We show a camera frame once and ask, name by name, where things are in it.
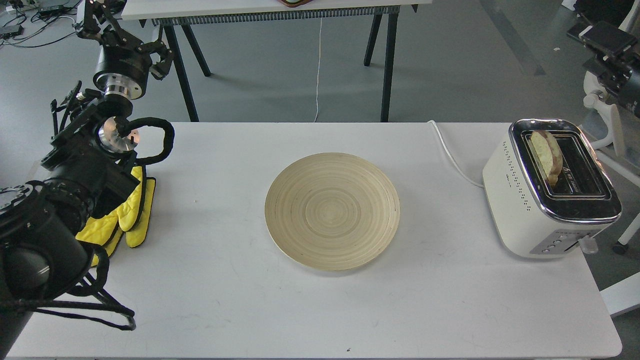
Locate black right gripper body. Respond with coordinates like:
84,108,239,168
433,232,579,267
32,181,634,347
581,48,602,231
567,21,640,117

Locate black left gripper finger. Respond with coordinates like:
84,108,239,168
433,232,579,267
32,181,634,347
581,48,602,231
134,39,174,81
75,0,128,47

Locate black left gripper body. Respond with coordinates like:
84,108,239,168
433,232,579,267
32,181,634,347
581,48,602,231
93,45,152,100

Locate slice of bread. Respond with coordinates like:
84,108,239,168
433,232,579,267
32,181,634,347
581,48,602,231
530,130,563,189

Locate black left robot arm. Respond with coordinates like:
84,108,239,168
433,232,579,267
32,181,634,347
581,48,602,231
0,0,175,358

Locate cream and chrome toaster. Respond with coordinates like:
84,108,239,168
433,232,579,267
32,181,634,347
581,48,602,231
482,119,622,260

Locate white background table black legs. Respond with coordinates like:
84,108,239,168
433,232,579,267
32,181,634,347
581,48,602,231
121,0,423,123

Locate yellow oven mitt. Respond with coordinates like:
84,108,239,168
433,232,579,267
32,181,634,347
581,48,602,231
75,166,157,256

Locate round bamboo plate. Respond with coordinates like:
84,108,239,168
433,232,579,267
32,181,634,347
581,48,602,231
263,152,401,271

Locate black cables on floor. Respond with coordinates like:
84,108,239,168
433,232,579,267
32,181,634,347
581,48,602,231
0,0,81,49

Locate thin white hanging cable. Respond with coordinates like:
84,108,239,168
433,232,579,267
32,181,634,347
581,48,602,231
313,18,323,123

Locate white toaster power cord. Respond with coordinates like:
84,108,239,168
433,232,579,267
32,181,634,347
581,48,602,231
428,120,485,189

